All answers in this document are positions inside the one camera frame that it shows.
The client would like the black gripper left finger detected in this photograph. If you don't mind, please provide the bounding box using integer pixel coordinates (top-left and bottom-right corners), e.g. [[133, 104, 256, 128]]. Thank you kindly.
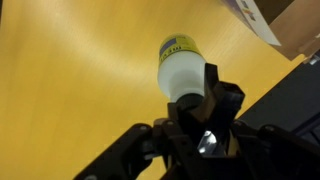
[[73, 123, 153, 180]]

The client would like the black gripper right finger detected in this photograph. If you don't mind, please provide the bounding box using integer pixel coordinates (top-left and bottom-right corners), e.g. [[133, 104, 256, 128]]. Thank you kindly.
[[233, 121, 320, 180]]

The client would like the white spray bottle yellow label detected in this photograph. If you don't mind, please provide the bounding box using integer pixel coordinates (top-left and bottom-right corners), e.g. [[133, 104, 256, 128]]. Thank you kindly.
[[157, 34, 206, 103]]

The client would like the blue cardboard snack box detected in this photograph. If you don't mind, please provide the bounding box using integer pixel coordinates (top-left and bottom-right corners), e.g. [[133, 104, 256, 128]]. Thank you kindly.
[[221, 0, 320, 60]]

